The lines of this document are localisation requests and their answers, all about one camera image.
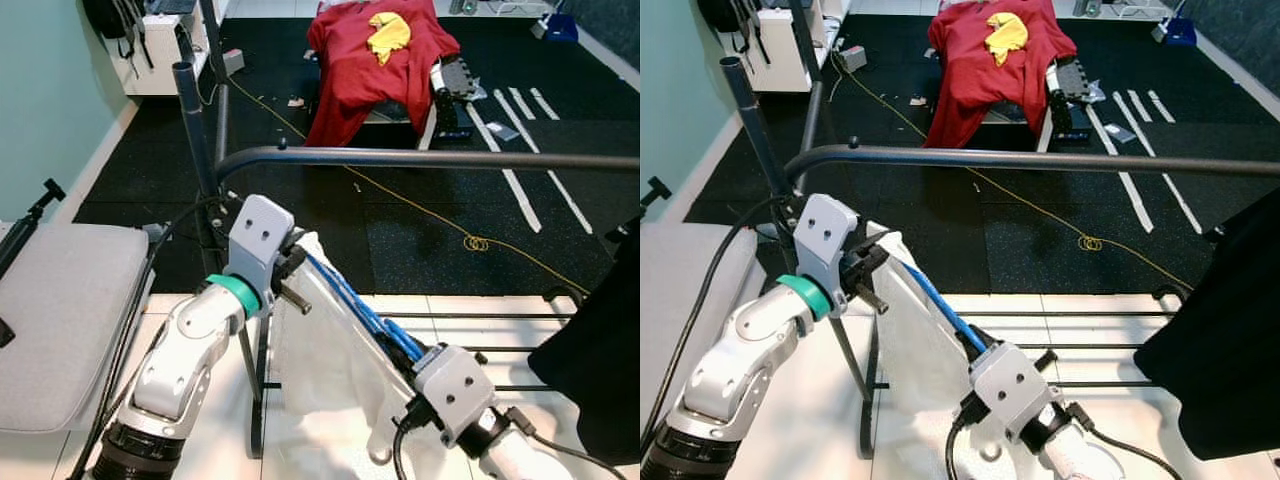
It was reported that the long white floor strip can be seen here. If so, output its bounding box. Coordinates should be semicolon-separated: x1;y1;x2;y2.
1085;100;1161;233
492;90;593;234
465;100;543;233
1112;90;1204;234

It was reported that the black metal clothes rack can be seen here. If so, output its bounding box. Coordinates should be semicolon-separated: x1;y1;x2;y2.
172;60;641;459
720;55;1280;459

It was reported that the blue plastic hanger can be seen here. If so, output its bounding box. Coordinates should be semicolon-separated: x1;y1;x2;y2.
300;250;426;363
900;255;991;353

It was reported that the black t-shirt with gold print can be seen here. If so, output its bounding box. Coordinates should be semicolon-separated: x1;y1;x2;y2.
1135;190;1280;461
527;215;641;466

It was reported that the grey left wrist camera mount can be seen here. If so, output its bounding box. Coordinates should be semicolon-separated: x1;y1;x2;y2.
225;195;296;306
793;193;861;311

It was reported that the black selfie stick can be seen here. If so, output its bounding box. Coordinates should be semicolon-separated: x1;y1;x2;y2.
0;178;66;281
640;176;673;223

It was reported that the black backpack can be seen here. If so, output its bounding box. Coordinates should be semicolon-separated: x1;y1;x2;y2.
697;0;761;61
82;0;141;61

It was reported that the red shirt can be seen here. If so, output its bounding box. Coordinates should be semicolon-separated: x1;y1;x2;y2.
927;0;1079;151
305;0;461;149

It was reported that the blue dustpan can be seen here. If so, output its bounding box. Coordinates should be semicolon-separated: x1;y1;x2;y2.
532;12;579;43
1152;15;1198;46

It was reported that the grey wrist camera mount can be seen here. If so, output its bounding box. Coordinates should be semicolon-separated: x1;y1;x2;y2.
970;343;1053;446
793;193;861;311
225;195;296;306
413;345;496;446

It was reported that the white shirt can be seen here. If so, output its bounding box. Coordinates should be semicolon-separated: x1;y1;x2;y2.
265;232;471;480
860;228;1021;480

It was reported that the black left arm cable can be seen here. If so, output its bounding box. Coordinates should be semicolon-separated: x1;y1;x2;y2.
70;195;236;480
640;195;801;480

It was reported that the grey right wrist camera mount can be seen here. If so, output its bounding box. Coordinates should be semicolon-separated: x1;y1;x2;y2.
413;345;496;446
970;343;1053;446

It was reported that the yellow floor cable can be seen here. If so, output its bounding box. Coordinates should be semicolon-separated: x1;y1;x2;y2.
835;50;1191;291
225;78;591;296

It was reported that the thin black stand pole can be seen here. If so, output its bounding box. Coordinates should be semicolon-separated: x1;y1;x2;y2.
790;0;831;191
198;0;231;166

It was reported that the white cabinet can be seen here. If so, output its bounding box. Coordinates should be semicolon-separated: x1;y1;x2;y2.
118;0;226;98
745;0;841;93

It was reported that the black rubber floor mat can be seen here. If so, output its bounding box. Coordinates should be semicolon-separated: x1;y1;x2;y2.
72;15;641;298
683;15;1280;296

